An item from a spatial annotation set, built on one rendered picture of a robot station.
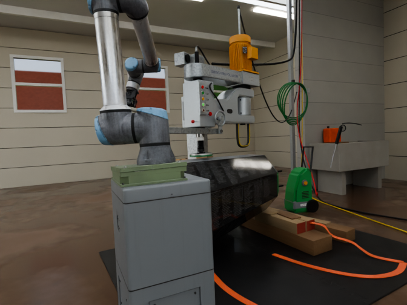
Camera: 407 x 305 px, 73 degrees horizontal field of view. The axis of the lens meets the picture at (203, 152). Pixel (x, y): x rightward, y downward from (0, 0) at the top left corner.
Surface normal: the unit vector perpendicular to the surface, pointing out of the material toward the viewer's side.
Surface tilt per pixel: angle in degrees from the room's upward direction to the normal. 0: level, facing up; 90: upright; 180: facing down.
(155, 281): 90
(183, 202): 90
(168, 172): 90
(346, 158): 90
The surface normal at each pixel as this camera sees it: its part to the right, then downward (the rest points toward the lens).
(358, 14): 0.43, 0.03
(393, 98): -0.90, 0.06
